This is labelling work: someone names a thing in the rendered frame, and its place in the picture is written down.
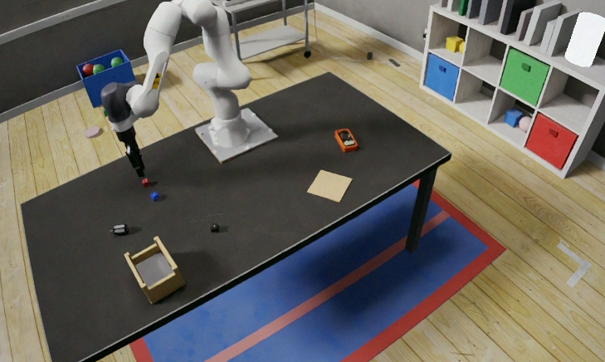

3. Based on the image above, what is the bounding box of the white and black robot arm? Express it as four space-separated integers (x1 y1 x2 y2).
100 0 251 148

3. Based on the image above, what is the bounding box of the beige flat mat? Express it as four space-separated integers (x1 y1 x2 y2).
307 170 352 202

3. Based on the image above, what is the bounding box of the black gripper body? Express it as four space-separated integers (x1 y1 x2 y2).
115 126 136 150

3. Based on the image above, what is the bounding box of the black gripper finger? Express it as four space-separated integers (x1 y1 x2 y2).
133 138 145 169
125 141 145 178

